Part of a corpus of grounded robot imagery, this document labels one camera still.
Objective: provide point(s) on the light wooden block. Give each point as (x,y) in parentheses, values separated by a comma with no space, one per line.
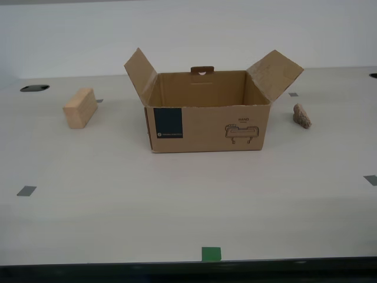
(79,110)

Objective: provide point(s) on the speckled pinkish rock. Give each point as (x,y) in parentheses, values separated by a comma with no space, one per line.
(302,117)

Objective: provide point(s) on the open brown cardboard box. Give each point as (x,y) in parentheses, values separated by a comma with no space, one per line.
(206,129)

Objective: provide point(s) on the grey tape square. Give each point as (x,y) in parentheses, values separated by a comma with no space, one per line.
(26,191)
(293,94)
(99,100)
(371,180)

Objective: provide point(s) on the green tape marker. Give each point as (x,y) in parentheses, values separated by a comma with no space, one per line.
(211,253)

